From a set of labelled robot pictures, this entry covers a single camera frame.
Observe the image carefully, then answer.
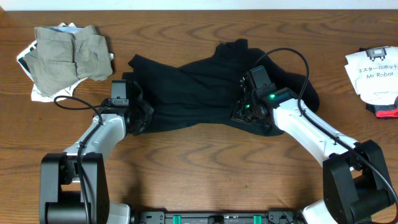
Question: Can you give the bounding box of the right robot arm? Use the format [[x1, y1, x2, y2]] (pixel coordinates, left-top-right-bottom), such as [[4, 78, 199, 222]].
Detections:
[[231, 77, 397, 223]]

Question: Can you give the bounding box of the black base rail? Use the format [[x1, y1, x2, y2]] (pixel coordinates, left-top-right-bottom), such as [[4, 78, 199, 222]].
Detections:
[[129, 210, 306, 224]]

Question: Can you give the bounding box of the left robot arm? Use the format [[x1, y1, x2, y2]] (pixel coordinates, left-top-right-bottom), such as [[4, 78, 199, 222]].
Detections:
[[39, 80, 154, 224]]

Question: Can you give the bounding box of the black t-shirt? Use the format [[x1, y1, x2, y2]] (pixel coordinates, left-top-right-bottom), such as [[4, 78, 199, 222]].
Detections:
[[123, 39, 320, 136]]

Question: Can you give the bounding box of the white printed garment under khaki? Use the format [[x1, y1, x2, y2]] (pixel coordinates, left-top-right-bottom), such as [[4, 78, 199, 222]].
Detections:
[[16, 22, 115, 103]]

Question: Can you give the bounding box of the khaki folded shirt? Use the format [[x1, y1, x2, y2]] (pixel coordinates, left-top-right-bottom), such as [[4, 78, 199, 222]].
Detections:
[[24, 25, 114, 98]]

